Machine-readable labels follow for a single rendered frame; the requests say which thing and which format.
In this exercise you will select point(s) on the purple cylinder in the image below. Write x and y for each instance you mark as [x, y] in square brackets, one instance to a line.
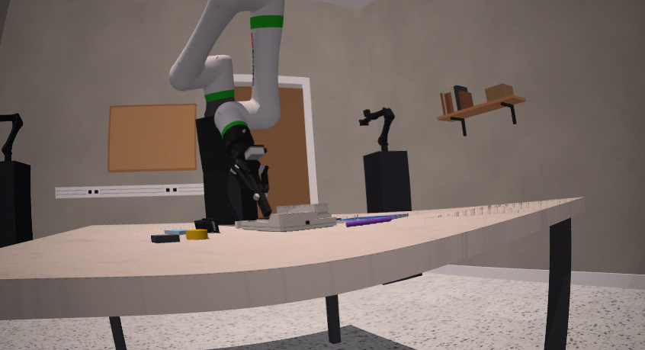
[366, 222]

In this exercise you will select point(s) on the light blue note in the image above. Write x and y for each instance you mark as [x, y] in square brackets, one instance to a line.
[179, 232]

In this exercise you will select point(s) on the yellow short cylinder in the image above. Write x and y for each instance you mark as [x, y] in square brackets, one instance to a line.
[195, 235]

